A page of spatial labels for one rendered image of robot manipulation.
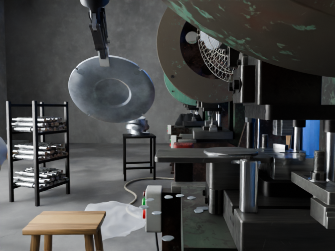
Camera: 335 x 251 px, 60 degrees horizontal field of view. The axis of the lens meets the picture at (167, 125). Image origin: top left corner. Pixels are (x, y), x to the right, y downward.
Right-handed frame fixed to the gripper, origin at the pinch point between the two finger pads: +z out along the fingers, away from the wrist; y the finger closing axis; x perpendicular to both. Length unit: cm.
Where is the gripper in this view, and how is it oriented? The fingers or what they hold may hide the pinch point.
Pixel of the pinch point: (103, 55)
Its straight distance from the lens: 93.1
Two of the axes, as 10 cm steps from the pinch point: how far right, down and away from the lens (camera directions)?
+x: -10.0, 0.0, -0.3
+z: -0.2, 6.7, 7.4
